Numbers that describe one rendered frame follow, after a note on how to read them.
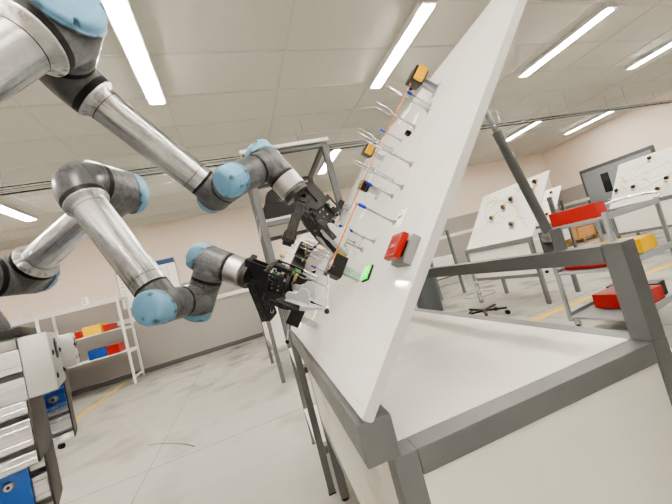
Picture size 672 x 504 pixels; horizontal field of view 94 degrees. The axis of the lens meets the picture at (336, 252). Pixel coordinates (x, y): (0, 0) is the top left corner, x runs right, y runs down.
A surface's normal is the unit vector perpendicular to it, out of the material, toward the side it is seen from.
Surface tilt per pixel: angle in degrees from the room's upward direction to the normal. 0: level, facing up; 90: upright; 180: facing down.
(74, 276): 90
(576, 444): 90
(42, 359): 90
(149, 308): 90
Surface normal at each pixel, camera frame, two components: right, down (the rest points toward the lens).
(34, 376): 0.59, -0.21
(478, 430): 0.23, -0.12
